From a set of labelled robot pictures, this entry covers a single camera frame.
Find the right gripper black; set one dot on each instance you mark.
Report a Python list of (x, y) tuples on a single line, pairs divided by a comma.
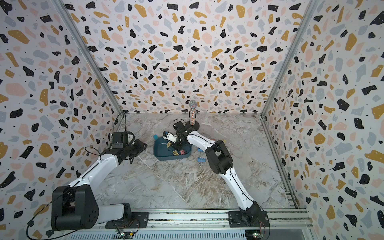
[(176, 147)]

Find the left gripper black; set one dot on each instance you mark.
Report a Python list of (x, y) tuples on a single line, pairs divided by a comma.
[(139, 146)]

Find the teal plastic storage box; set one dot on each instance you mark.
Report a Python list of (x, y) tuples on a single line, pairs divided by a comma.
[(162, 153)]

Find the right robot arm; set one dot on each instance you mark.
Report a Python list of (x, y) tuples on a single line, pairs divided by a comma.
[(221, 163)]

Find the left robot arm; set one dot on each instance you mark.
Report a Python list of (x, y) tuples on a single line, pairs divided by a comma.
[(75, 207)]

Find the microphone on black stand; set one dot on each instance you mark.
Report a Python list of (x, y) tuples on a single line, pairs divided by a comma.
[(193, 123)]

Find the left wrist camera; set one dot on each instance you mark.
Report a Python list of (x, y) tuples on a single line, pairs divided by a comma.
[(120, 140)]

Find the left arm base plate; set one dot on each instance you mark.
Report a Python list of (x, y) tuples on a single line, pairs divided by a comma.
[(134, 220)]

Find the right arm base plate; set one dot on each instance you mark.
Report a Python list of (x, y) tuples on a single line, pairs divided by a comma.
[(237, 219)]

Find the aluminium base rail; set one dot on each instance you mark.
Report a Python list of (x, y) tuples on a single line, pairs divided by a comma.
[(205, 224)]

